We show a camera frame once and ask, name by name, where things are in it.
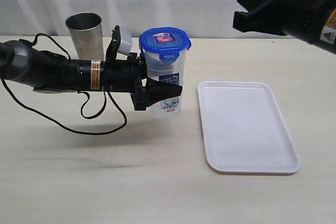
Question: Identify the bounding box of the white backdrop curtain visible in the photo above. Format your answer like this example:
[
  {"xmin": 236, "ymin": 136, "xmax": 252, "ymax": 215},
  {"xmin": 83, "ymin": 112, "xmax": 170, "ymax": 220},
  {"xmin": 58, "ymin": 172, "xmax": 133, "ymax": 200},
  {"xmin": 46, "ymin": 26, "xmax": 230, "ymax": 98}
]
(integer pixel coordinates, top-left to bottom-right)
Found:
[{"xmin": 0, "ymin": 0, "xmax": 336, "ymax": 39}]

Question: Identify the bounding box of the stainless steel cup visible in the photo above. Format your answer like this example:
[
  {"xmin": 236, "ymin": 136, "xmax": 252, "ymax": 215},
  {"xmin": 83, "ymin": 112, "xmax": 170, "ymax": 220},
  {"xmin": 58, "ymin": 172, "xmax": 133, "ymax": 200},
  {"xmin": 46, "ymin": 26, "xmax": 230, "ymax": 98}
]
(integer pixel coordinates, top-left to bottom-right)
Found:
[{"xmin": 65, "ymin": 12, "xmax": 104, "ymax": 61}]

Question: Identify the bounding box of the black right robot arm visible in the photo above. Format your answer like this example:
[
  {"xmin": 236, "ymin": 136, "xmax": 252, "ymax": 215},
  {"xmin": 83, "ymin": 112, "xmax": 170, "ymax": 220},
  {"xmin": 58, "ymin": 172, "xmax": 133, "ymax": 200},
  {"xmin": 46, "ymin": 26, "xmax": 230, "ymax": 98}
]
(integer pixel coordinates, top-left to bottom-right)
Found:
[{"xmin": 233, "ymin": 0, "xmax": 335, "ymax": 53}]

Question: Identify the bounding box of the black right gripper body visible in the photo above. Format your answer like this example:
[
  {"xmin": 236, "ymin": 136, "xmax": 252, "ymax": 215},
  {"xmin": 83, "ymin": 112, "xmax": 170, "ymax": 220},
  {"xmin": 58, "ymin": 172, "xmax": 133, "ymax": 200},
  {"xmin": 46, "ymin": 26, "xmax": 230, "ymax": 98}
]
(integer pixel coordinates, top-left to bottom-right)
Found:
[{"xmin": 282, "ymin": 0, "xmax": 335, "ymax": 46}]

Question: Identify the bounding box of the clear plastic container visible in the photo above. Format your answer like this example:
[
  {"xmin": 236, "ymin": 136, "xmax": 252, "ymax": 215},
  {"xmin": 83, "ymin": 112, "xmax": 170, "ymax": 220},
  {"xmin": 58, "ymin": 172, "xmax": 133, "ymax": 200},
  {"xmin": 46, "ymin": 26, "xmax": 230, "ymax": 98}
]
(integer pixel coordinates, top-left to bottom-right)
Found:
[{"xmin": 142, "ymin": 49, "xmax": 187, "ymax": 119}]

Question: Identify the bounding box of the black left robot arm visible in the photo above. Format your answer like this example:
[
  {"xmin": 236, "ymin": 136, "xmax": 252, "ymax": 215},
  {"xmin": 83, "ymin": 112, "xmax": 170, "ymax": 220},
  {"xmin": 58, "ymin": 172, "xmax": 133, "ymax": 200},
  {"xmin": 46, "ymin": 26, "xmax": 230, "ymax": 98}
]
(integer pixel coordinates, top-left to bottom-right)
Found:
[{"xmin": 1, "ymin": 39, "xmax": 182, "ymax": 111}]

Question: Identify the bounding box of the blue plastic lid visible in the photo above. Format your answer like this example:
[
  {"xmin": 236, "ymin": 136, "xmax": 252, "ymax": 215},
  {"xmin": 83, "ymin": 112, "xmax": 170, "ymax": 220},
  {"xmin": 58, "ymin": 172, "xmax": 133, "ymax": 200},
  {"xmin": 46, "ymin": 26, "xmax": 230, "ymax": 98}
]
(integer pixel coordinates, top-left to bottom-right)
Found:
[{"xmin": 139, "ymin": 27, "xmax": 191, "ymax": 65}]

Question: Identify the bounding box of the white rectangular tray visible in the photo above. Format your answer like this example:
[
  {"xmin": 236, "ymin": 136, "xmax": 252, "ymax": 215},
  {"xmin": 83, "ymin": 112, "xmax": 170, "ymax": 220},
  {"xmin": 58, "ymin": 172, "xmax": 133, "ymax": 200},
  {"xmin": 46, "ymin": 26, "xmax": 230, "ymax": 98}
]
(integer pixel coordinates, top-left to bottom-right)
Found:
[{"xmin": 197, "ymin": 81, "xmax": 301, "ymax": 175}]

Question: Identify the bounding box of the black cable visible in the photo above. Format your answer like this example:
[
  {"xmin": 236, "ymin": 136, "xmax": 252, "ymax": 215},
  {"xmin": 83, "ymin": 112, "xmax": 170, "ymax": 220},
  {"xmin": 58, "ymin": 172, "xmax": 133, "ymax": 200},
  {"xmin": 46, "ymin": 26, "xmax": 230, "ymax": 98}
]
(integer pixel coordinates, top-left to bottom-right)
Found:
[{"xmin": 0, "ymin": 33, "xmax": 127, "ymax": 136}]

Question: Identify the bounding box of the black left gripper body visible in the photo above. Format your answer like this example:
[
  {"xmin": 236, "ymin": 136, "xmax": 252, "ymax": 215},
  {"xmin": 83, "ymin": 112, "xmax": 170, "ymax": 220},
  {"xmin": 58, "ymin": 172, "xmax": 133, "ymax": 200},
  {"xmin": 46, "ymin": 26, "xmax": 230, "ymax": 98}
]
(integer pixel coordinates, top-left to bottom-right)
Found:
[{"xmin": 103, "ymin": 52, "xmax": 150, "ymax": 111}]

